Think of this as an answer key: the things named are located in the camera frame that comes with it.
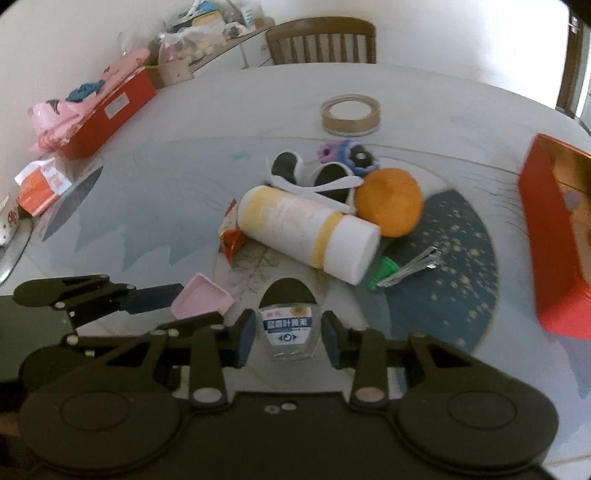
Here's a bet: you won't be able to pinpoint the pile of household clutter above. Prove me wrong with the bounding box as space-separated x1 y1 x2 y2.
152 0 264 61

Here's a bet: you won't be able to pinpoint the blue soft item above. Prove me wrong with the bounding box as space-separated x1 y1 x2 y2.
67 80 106 104

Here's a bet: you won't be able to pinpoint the red tin box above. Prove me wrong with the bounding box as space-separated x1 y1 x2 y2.
517 134 591 340

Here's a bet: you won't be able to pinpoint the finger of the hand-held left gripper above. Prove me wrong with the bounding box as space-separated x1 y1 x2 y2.
13 275 186 329
62 322 221 355

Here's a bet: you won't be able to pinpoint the silver hair clips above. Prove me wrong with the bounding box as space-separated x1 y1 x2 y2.
379 246 445 288

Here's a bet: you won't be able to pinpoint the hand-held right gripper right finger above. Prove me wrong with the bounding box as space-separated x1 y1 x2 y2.
322 310 468 409

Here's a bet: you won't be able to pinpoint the brown wooden chair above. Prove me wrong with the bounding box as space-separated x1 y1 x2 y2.
264 17 377 65

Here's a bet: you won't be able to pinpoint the orange ball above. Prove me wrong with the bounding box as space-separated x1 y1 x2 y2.
356 168 424 238

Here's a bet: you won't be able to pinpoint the round glass plate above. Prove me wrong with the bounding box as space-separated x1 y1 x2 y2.
0 217 33 287

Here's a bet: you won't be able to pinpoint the small black-capped glass bottle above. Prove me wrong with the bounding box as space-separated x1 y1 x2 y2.
261 278 321 361

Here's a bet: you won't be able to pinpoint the orange white packet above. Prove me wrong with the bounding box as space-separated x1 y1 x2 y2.
14 157 75 217

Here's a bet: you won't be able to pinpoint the white sunglasses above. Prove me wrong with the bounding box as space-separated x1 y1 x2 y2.
267 152 365 215

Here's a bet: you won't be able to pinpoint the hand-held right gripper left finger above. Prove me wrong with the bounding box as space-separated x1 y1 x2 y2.
107 310 257 408

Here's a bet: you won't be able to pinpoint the small green hourglass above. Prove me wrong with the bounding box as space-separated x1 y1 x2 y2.
367 256 400 291

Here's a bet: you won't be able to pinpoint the white red-patterned cup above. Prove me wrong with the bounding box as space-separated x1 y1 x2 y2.
0 196 21 247

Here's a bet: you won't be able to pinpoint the brown tape roll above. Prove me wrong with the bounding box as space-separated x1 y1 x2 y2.
321 93 380 136

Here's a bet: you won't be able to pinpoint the white yellow-banded cylinder bottle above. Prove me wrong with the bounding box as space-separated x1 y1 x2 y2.
236 185 382 285

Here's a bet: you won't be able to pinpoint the brown cardboard box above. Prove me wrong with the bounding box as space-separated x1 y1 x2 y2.
147 58 192 88

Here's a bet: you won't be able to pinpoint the purple toy figure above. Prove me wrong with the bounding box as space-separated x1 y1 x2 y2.
318 140 380 176

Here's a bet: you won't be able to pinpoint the red snack packet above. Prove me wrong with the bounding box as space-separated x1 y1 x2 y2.
218 198 250 265

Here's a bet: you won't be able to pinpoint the red cardboard box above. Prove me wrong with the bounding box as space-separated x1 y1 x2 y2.
60 67 158 160

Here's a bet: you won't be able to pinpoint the dark wooden door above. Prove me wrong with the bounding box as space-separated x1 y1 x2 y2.
556 14 587 118

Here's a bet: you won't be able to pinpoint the white wooden-topped sideboard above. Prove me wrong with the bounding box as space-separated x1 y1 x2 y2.
185 18 278 88

